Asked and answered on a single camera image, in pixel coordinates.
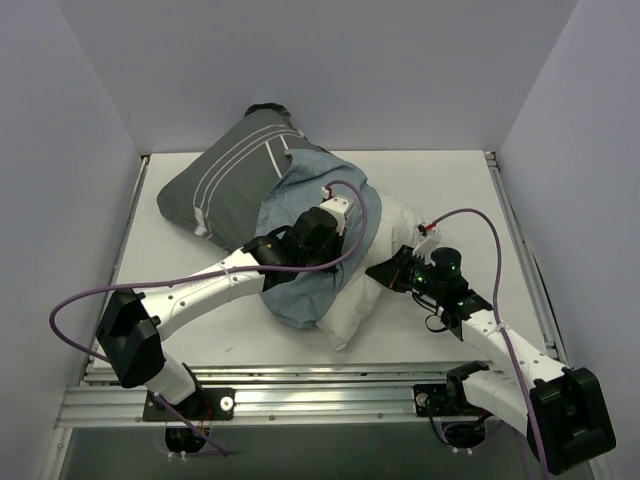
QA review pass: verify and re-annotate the white pillow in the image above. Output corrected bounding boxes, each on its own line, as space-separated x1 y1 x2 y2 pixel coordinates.
316 195 428 350

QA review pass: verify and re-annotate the pillowcase grey outside blue inside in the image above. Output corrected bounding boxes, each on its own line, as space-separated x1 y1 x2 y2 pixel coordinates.
156 103 382 329

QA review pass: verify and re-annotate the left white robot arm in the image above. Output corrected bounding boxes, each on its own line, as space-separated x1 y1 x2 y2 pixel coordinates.
97 197 352 419

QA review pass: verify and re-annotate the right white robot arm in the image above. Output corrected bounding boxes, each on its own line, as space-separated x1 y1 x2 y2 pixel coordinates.
366 246 616 475

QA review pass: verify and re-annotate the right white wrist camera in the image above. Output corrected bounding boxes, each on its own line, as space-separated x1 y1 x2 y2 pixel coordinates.
413 223 442 259

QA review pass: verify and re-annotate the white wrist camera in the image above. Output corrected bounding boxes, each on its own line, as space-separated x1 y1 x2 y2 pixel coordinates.
319 186 354 236
413 223 442 259

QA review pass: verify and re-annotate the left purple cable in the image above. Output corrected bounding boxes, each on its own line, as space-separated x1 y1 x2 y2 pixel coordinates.
48 179 371 458

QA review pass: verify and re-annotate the purple cable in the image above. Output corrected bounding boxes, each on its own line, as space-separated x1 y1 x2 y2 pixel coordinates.
48 179 371 458
424 207 551 480

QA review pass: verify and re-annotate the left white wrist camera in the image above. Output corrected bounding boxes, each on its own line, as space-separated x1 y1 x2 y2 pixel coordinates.
319 186 354 236

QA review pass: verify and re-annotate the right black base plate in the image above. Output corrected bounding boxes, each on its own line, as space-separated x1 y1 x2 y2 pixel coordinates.
412 382 506 417

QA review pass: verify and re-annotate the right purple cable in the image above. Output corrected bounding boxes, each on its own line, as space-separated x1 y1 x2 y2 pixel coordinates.
424 207 551 480

